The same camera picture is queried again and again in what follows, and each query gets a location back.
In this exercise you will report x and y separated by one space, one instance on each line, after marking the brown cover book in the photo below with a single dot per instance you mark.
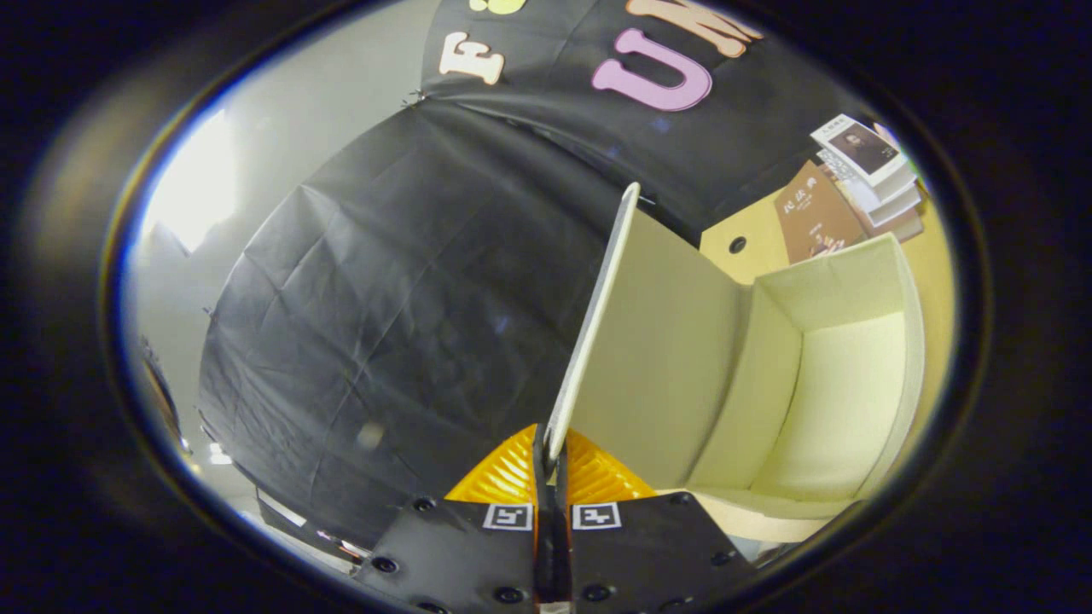
815 217

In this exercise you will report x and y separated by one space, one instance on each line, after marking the white portrait cover book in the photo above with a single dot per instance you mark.
862 149

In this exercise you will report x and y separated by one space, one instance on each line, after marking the thin pale book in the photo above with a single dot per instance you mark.
896 223

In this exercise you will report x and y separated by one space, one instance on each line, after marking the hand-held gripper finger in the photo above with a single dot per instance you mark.
563 512
543 512

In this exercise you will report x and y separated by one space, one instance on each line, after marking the beige fabric storage box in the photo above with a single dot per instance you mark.
665 358

